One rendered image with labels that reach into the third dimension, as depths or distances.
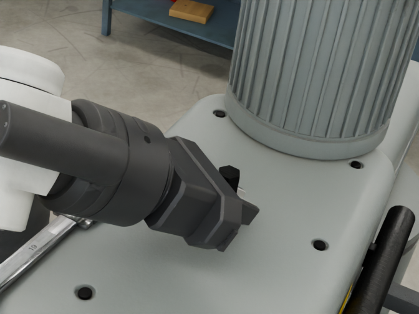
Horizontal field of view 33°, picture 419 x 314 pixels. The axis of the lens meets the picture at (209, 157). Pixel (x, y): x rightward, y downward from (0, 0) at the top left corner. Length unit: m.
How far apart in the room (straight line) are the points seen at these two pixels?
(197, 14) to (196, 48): 0.29
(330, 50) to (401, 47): 0.08
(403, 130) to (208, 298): 0.65
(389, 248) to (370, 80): 0.20
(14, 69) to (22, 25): 4.72
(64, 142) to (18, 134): 0.03
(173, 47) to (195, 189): 4.50
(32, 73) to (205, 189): 0.17
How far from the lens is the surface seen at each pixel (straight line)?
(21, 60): 0.49
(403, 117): 1.20
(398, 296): 1.04
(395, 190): 1.36
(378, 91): 0.77
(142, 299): 0.60
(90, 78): 4.59
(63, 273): 0.62
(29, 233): 3.09
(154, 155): 0.54
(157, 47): 5.02
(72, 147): 0.46
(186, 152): 0.61
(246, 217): 0.65
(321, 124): 0.76
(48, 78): 0.49
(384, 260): 0.82
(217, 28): 4.87
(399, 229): 0.87
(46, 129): 0.45
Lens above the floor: 2.34
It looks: 36 degrees down
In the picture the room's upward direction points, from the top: 9 degrees clockwise
